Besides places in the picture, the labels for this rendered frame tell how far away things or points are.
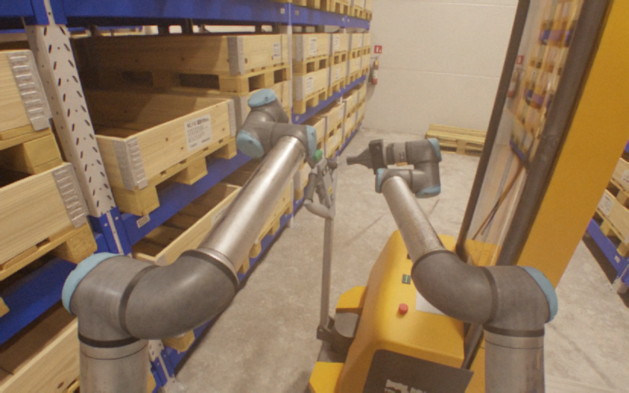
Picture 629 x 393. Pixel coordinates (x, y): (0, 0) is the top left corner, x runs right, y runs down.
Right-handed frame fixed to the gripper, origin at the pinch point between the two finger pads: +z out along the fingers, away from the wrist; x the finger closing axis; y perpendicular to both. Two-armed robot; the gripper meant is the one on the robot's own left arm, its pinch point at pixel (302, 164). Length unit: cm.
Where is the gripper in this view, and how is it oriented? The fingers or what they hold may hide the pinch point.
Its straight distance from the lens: 122.8
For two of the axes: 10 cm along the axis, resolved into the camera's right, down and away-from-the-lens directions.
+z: 3.7, 5.6, 7.4
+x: -9.2, 0.8, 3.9
